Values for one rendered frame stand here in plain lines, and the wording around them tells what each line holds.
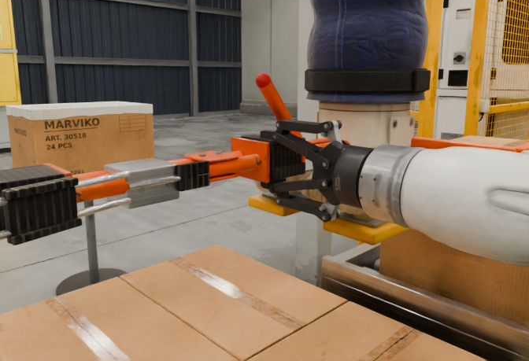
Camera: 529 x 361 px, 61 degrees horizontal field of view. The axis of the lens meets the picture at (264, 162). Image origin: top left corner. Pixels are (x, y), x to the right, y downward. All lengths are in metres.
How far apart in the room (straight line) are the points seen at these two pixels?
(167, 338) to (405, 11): 0.89
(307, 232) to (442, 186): 2.00
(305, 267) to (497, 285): 1.42
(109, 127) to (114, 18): 10.05
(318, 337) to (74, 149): 1.55
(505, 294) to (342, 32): 0.77
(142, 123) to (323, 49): 1.75
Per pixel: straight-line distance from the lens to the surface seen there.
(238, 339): 1.15
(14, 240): 0.46
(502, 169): 0.45
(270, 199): 0.86
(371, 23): 0.78
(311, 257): 2.46
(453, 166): 0.46
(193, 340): 1.16
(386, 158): 0.50
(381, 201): 0.50
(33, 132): 2.24
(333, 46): 0.78
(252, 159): 0.64
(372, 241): 0.70
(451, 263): 1.28
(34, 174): 0.51
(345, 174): 0.53
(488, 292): 1.27
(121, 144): 2.40
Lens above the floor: 1.16
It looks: 11 degrees down
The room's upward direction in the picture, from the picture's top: straight up
